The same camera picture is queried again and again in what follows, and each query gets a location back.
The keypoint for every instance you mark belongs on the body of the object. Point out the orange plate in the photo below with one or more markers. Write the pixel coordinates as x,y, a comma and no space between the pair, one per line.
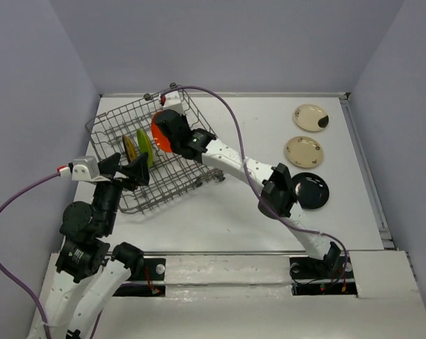
160,140

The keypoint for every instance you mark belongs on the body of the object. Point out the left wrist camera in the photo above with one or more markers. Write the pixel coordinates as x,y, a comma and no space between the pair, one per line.
82,169

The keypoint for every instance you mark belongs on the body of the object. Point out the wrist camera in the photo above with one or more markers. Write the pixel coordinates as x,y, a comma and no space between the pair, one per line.
172,101
82,169

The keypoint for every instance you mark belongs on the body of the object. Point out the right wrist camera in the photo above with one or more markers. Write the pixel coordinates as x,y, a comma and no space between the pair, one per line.
172,101

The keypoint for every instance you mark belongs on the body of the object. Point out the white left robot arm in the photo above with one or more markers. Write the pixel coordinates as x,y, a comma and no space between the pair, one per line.
79,288

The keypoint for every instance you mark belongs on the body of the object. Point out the yellow patterned plate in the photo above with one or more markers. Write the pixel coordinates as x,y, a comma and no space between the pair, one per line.
129,148

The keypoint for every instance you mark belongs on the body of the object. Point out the cream plate with black spot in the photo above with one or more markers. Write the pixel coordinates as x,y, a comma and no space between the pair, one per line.
311,118

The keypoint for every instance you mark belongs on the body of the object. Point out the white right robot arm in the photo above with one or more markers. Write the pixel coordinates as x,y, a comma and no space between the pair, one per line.
272,185

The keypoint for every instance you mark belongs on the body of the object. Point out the cream floral plate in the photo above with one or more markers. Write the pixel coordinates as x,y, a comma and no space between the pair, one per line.
304,152

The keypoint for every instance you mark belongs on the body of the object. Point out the lime green plate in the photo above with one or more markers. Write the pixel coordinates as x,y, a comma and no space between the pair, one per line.
145,145

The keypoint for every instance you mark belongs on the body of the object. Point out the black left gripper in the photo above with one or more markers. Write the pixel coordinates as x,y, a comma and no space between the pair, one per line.
138,169

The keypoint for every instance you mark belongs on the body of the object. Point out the grey wire dish rack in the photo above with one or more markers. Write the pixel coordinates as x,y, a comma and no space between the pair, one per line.
170,175

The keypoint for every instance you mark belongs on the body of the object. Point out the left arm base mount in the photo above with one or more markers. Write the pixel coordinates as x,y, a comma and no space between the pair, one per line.
148,282

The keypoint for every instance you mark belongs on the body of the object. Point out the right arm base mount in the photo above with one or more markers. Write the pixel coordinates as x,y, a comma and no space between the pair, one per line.
308,281

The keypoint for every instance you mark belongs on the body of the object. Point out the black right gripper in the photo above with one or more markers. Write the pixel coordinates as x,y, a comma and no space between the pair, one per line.
184,118

